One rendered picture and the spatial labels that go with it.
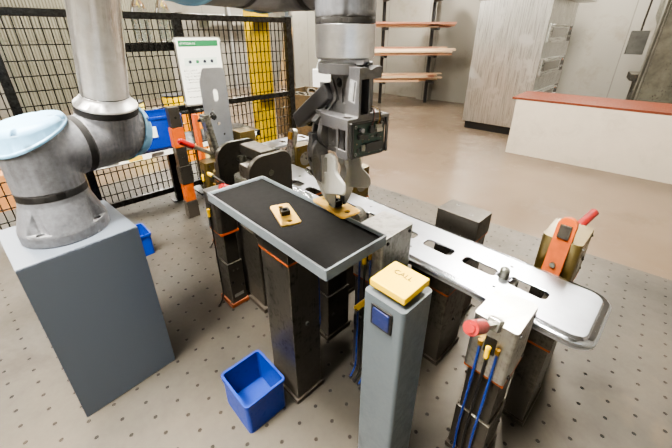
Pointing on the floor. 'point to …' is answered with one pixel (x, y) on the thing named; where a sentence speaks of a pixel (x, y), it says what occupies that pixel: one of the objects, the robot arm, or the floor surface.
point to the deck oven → (519, 46)
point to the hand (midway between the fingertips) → (336, 196)
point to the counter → (595, 133)
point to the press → (647, 78)
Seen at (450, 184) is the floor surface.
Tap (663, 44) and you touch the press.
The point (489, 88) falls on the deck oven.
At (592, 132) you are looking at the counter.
